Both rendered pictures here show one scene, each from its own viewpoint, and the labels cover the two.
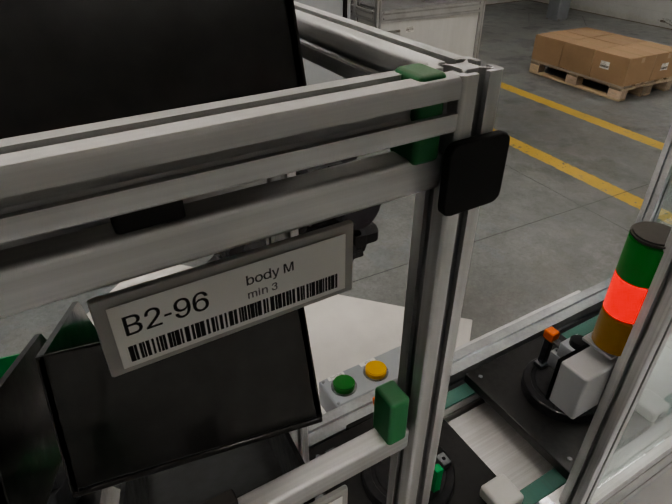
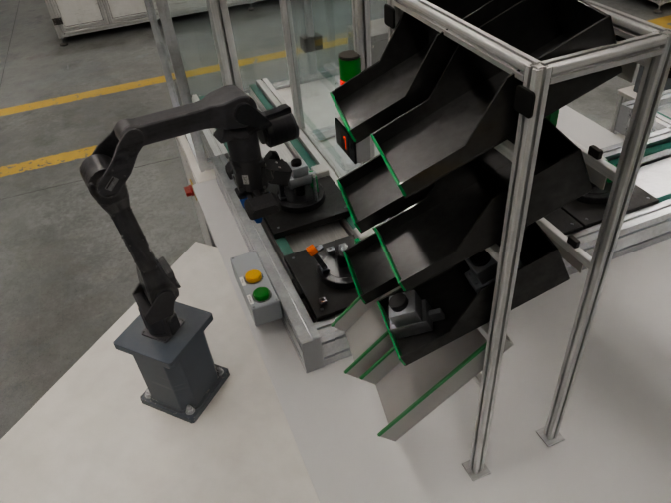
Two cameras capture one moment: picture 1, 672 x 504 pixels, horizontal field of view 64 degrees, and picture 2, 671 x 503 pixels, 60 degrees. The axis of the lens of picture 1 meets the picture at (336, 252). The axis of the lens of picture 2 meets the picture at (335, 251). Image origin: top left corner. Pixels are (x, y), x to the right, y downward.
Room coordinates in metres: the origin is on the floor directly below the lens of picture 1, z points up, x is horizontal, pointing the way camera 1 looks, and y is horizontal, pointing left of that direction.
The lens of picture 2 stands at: (0.28, 0.93, 1.92)
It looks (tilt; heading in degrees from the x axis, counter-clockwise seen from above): 40 degrees down; 282
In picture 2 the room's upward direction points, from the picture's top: 6 degrees counter-clockwise
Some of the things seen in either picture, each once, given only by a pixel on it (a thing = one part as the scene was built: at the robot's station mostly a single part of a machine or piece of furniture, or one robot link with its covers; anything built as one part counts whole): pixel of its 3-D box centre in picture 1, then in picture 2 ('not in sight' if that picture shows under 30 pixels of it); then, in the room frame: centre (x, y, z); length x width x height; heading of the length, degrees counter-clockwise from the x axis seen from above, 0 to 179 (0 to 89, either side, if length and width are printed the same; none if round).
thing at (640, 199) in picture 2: not in sight; (594, 176); (-0.15, -0.48, 1.01); 0.24 x 0.24 x 0.13; 31
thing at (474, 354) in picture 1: (471, 371); (259, 242); (0.75, -0.27, 0.91); 0.89 x 0.06 x 0.11; 121
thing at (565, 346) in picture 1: (579, 359); (300, 171); (0.64, -0.41, 1.06); 0.08 x 0.04 x 0.07; 31
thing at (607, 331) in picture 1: (619, 326); not in sight; (0.47, -0.33, 1.28); 0.05 x 0.05 x 0.05
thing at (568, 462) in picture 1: (560, 394); (301, 201); (0.65, -0.40, 0.96); 0.24 x 0.24 x 0.02; 31
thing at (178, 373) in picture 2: not in sight; (175, 359); (0.81, 0.19, 0.96); 0.15 x 0.15 x 0.20; 73
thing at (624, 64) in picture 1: (600, 61); not in sight; (5.84, -2.82, 0.20); 1.20 x 0.80 x 0.41; 28
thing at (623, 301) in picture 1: (632, 293); not in sight; (0.47, -0.33, 1.33); 0.05 x 0.05 x 0.05
